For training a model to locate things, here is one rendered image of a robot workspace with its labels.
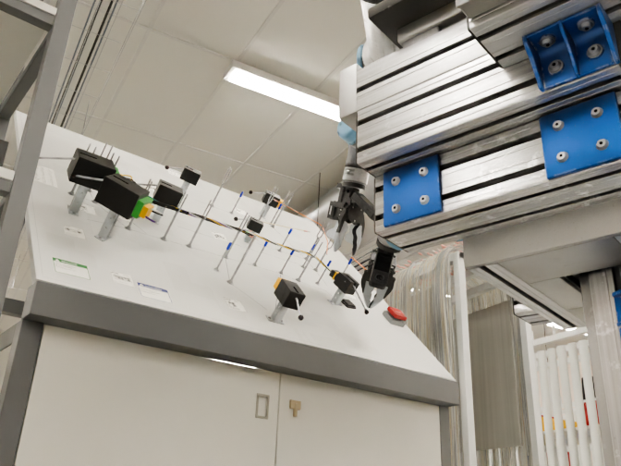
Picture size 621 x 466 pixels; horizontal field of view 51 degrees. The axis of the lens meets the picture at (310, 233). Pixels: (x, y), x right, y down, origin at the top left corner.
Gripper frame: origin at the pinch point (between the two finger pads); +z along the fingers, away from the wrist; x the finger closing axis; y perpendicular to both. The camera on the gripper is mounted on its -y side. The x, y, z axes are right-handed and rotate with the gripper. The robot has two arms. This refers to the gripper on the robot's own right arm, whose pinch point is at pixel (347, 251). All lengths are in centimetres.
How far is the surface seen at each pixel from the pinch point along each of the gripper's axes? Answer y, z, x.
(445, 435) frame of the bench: -33, 45, -18
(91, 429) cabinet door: -15, 44, 81
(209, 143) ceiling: 310, -75, -171
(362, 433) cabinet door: -27, 45, 13
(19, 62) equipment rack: 35, -27, 89
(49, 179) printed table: 39, -2, 74
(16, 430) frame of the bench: -13, 45, 94
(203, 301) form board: -7, 19, 54
